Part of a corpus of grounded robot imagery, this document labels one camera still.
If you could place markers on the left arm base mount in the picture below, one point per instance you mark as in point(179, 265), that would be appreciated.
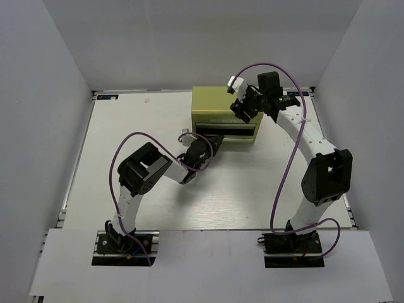
point(108, 253)

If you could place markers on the right blue label sticker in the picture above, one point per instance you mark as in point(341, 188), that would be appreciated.
point(296, 93)

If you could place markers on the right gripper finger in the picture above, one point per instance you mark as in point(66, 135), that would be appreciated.
point(249, 108)
point(239, 112)

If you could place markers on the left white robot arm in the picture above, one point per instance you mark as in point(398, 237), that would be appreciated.
point(139, 172)

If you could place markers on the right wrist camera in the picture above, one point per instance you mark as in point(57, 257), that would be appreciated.
point(237, 86)

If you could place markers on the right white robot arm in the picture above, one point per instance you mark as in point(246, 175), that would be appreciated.
point(329, 169)

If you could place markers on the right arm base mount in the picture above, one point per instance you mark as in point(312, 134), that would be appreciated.
point(292, 251)

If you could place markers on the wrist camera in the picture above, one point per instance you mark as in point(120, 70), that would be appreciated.
point(237, 86)
point(186, 138)

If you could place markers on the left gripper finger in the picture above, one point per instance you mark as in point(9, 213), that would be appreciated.
point(213, 139)
point(215, 148)

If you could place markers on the green metal drawer cabinet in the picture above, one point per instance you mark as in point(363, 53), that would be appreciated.
point(211, 104)

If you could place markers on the left blue label sticker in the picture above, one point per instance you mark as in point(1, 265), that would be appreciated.
point(108, 97)

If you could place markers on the blue label sticker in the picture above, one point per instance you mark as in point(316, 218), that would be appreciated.
point(108, 97)
point(296, 93)

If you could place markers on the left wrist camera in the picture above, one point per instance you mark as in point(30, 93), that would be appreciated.
point(186, 138)

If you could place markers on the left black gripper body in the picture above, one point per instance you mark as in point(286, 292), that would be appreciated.
point(207, 150)

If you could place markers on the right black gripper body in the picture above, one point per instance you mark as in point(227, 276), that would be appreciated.
point(254, 99)

